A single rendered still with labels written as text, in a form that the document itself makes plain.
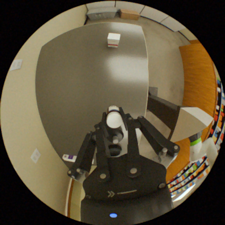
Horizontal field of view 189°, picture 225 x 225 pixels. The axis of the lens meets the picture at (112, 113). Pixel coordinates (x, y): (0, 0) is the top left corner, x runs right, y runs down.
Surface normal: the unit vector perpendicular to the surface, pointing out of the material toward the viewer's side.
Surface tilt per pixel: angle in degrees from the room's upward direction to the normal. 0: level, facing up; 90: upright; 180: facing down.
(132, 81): 0
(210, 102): 90
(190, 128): 90
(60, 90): 0
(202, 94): 90
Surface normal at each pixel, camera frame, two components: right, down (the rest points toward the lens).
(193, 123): -1.00, 0.06
